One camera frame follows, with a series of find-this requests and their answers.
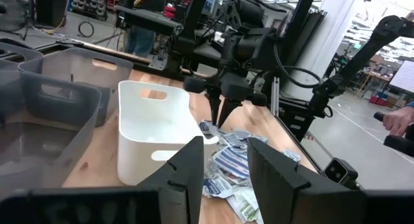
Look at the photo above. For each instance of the red storage box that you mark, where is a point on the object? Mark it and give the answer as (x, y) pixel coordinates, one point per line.
(378, 101)

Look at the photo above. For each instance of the green printed white packet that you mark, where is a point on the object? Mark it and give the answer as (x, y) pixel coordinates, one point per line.
(246, 204)

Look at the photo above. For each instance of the smoky translucent plastic bin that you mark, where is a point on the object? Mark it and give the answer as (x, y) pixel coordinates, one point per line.
(64, 65)
(48, 146)

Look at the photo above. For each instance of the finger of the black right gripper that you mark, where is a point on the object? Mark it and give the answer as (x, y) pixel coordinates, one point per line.
(214, 107)
(228, 109)

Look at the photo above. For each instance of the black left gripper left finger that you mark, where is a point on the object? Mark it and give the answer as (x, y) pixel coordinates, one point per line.
(181, 185)

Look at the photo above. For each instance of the grey parts drawer cabinet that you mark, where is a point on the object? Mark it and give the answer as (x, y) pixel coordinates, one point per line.
(89, 4)

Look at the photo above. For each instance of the white plastic bin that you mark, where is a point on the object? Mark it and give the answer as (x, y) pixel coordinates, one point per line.
(145, 127)

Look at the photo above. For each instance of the large blue striped packet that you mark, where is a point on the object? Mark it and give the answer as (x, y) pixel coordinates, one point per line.
(233, 159)

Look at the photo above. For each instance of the black equipment case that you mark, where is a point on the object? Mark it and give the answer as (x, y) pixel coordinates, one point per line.
(50, 8)

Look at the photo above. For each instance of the white display screen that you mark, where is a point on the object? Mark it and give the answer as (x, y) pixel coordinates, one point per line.
(404, 76)

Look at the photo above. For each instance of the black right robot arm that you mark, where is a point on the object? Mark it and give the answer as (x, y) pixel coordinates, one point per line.
(255, 49)

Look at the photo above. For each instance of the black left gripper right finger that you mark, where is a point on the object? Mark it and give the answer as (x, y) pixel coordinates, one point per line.
(278, 185)

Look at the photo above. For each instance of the small black stereo camera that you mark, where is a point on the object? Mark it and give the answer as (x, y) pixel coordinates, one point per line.
(339, 170)

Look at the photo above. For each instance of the blue striped white packet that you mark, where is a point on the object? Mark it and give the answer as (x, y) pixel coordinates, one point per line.
(233, 140)

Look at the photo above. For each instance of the person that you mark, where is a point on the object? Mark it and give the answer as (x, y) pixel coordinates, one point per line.
(139, 41)

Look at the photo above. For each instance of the person's hand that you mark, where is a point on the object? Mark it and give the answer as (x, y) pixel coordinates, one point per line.
(398, 120)

